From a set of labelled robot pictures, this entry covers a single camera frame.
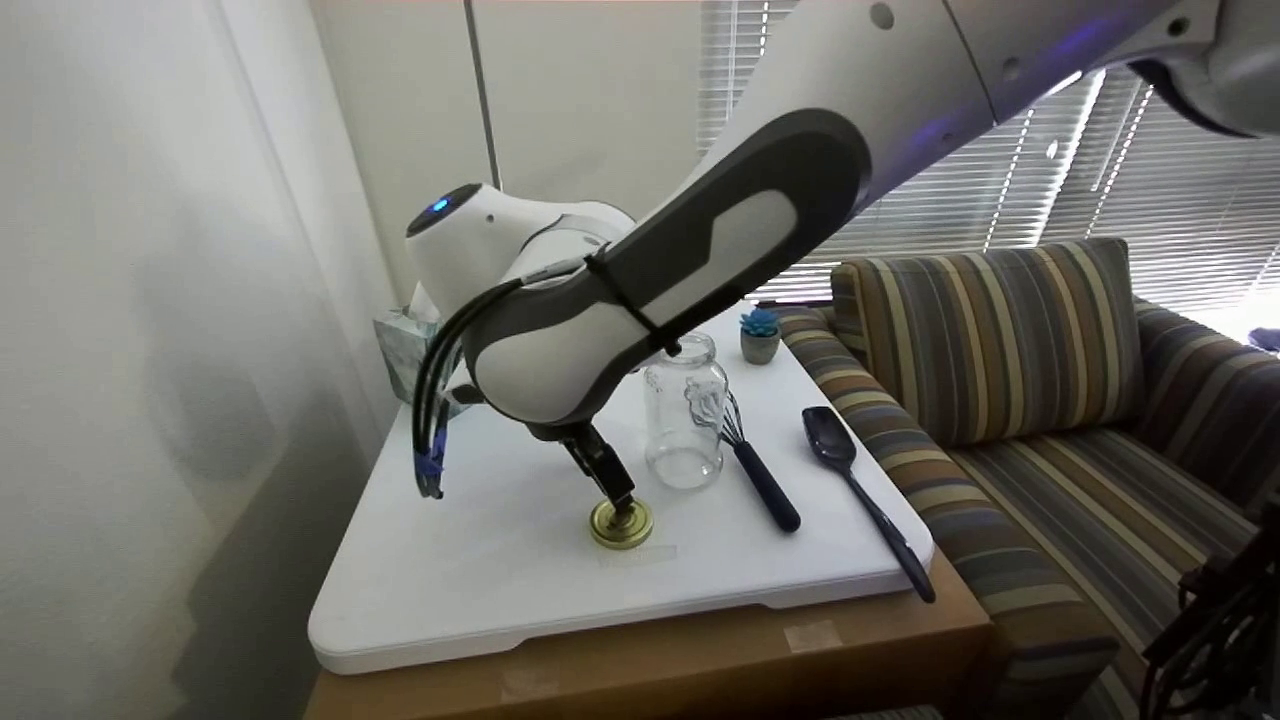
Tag striped back cushion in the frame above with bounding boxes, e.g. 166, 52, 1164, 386
828, 235, 1148, 454

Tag black metal frame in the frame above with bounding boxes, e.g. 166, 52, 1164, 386
1135, 511, 1280, 720

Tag clear glass jar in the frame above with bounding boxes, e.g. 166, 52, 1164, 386
639, 332, 730, 498

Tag black wire whisk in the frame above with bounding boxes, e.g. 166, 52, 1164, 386
679, 377, 803, 540

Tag gold metal jar lid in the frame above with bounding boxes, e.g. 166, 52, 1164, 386
582, 498, 655, 552

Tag black plastic spatula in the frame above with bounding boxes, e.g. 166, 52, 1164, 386
800, 406, 941, 608

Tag white window blinds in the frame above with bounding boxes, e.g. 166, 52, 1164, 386
697, 0, 1280, 346

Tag striped sofa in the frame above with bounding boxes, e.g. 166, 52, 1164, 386
776, 235, 1280, 720

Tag black cable bundle blue connectors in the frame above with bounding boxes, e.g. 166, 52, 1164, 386
407, 278, 537, 506

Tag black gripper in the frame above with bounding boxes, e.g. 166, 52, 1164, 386
526, 415, 644, 529

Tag small blue potted succulent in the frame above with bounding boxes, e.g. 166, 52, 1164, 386
734, 310, 782, 370

